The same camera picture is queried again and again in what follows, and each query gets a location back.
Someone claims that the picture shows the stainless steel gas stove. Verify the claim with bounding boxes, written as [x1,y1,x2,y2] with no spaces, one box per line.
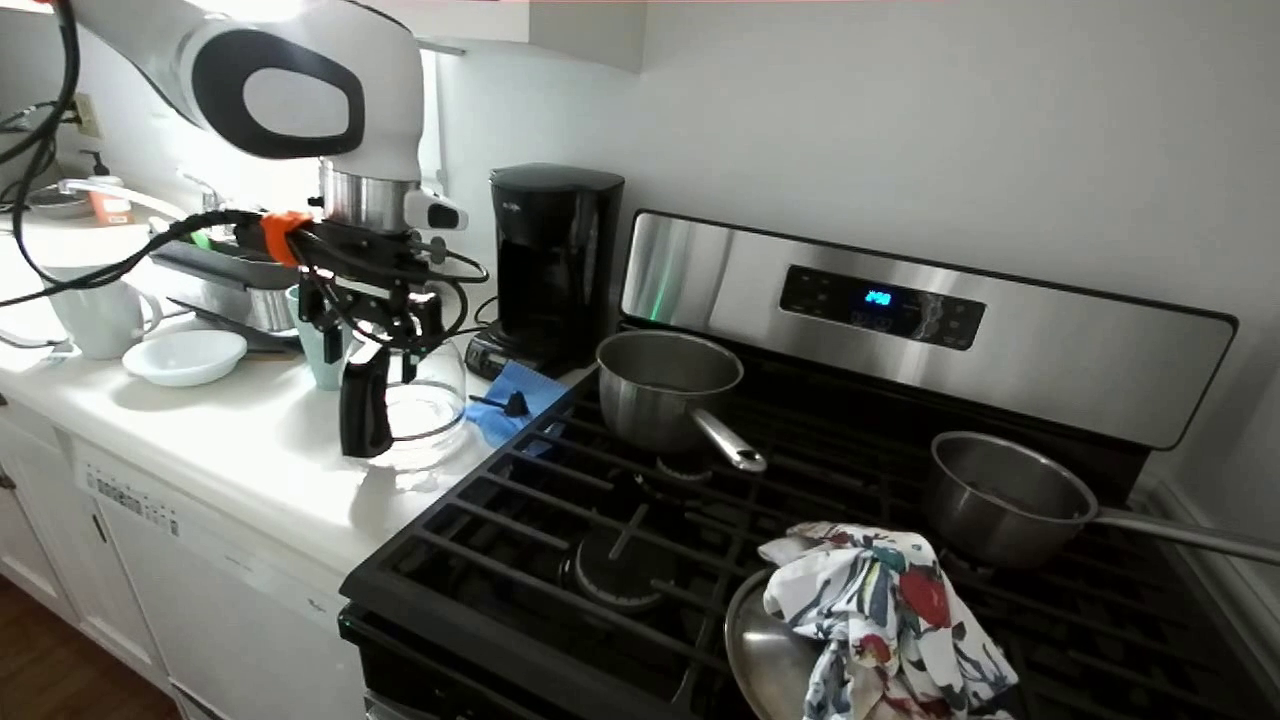
[337,207,1280,720]

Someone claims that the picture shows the black utensil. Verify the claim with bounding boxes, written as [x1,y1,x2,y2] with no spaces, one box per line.
[476,388,537,418]

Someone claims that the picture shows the steel frying pan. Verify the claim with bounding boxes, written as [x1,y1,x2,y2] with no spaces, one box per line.
[719,563,833,720]

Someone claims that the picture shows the blue dish cloth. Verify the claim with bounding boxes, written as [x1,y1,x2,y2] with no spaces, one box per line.
[460,360,577,450]

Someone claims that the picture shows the small soap bottle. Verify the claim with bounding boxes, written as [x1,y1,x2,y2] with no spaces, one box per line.
[85,151,136,231]

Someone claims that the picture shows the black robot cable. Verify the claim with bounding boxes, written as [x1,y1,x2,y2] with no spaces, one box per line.
[0,0,322,310]

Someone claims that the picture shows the floral kitchen towel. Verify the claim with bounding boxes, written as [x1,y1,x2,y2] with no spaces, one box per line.
[755,518,1025,720]

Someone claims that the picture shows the teal plastic cup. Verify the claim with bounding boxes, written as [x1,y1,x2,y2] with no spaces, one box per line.
[290,315,352,392]

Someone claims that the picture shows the white dishwasher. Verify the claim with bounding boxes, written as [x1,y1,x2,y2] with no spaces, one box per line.
[71,443,372,720]

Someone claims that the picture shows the black power cord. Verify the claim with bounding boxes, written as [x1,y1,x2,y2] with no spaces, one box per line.
[455,293,517,385]

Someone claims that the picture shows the steel saucepan short handle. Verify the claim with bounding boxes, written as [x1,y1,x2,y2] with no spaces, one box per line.
[592,328,770,478]

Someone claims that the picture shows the steel saucepan long handle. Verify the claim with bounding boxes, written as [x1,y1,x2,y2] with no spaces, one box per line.
[927,426,1280,577]

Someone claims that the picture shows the metal dish rack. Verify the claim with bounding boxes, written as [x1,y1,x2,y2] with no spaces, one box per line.
[142,235,316,344]

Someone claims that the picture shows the orange cable clip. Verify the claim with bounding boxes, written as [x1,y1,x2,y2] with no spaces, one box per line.
[257,207,316,272]

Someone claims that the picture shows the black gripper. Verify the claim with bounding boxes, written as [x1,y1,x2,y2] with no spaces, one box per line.
[295,216,450,362]

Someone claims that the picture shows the white wall cabinet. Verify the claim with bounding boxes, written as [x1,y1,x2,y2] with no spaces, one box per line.
[354,0,651,75]

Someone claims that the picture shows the black coffee maker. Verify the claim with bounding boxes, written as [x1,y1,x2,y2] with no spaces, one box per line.
[486,159,627,374]

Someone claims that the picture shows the white mug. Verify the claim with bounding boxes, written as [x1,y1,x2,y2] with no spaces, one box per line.
[47,275,166,360]

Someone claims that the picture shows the white bowl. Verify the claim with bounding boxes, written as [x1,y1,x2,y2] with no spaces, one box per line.
[119,324,250,392]

